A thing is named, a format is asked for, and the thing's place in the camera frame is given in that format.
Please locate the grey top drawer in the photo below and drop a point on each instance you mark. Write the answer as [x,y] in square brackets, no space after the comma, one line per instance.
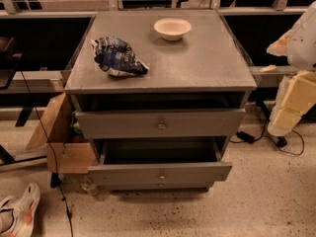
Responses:
[162,123]

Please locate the grey drawer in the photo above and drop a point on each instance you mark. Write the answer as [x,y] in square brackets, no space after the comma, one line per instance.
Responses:
[160,186]
[162,123]
[149,161]

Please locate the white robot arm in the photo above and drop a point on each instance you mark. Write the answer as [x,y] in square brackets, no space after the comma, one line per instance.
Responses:
[301,47]

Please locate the grey drawer cabinet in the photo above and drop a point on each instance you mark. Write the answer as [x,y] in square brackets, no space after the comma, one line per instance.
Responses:
[202,71]

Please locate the grey middle drawer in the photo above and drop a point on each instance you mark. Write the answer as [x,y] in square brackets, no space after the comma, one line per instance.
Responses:
[149,161]

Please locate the grey bottom drawer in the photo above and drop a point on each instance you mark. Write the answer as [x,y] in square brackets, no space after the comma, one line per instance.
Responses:
[160,186]

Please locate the open cardboard box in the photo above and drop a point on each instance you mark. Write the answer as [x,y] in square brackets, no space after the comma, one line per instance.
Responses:
[54,132]

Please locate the yellow foam scrap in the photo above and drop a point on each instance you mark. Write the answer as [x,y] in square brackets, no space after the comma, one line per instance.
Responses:
[268,68]

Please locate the white paper bowl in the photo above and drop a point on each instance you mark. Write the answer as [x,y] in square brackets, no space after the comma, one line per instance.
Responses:
[172,29]

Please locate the crumpled blue chip bag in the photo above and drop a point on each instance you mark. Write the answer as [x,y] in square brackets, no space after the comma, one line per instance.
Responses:
[117,58]

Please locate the green object in box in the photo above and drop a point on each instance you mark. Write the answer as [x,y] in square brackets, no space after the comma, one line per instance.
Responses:
[76,132]

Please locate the clear plastic cup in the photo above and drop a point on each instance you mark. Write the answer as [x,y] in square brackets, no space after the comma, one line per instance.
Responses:
[89,186]

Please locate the white sneaker with orange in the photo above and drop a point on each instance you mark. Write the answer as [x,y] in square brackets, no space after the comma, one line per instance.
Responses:
[17,215]

